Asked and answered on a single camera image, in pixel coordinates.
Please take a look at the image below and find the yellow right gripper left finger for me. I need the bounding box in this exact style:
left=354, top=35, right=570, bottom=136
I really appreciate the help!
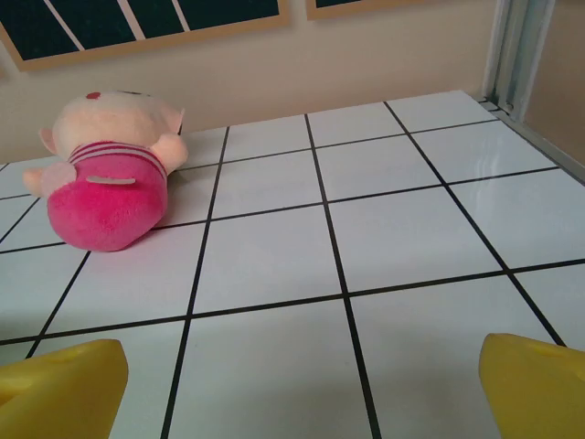
left=0, top=338, right=130, bottom=439

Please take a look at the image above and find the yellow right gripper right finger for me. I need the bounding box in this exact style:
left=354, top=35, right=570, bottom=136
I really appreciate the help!
left=478, top=332, right=585, bottom=439

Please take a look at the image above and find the pink plush doll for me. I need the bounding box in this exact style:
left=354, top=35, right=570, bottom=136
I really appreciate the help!
left=22, top=89, right=189, bottom=253

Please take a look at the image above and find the aluminium frame post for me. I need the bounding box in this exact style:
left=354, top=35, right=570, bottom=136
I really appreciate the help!
left=482, top=0, right=557, bottom=123

